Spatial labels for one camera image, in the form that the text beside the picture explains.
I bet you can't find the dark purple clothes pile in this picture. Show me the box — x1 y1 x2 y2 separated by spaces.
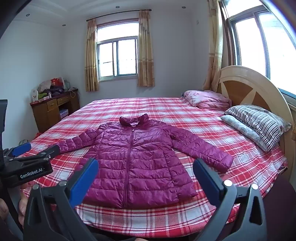
44 86 65 98

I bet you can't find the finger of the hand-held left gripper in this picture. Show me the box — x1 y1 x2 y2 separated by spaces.
3 142 32 158
11 145 60 163

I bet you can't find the white plastic bag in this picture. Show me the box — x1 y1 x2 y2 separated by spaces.
38 80 52 93

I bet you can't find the long yellow curtain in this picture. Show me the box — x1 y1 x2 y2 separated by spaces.
203 0 224 92

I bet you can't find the person's left hand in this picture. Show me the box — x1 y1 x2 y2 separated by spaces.
0 183 29 224

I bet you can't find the bed with red plaid sheet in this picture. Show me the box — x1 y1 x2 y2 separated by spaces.
20 97 289 239

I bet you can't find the striped pillow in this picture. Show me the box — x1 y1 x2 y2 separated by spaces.
225 105 292 152

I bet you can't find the wooden bed headboard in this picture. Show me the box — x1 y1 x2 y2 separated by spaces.
217 65 294 151

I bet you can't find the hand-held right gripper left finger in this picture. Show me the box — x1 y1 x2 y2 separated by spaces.
23 158 100 241

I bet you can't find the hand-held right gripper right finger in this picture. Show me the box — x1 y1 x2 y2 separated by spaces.
193 158 269 241

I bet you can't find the pink folded blanket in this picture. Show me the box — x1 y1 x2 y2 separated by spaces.
181 90 232 110

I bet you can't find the large window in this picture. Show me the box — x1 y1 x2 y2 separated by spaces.
225 4 296 96

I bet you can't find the grey floral pillow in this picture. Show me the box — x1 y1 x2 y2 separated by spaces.
220 115 269 152

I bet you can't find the purple puffer jacket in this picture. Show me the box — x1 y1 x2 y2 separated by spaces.
57 114 234 208

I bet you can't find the dark curtain rod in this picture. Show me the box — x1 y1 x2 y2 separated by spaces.
86 9 152 22

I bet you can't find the brown wooden desk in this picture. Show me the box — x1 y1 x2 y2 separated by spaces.
30 88 80 133

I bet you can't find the red bag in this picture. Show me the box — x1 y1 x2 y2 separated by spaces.
51 77 65 88

